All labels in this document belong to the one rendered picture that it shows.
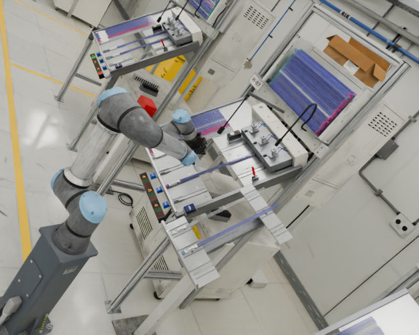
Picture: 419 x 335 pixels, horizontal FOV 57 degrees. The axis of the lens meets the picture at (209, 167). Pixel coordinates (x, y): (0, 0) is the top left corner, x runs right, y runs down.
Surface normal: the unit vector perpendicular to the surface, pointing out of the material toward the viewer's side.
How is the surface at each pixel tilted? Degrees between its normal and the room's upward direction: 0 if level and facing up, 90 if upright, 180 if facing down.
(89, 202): 7
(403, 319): 44
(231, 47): 90
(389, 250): 90
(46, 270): 90
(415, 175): 90
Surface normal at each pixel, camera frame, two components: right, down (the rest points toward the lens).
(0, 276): 0.58, -0.73
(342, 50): -0.59, -0.32
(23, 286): -0.53, 0.02
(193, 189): -0.09, -0.68
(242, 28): 0.39, 0.65
